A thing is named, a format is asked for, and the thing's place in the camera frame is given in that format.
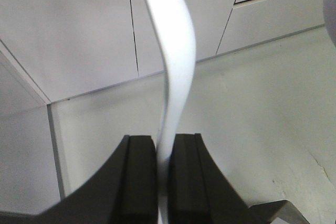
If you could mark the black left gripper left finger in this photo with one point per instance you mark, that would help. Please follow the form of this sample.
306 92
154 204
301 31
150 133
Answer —
123 190

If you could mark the light blue plastic spoon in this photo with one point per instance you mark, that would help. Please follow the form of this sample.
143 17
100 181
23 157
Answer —
175 34

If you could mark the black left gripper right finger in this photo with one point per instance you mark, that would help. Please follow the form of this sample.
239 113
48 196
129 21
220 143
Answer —
198 192

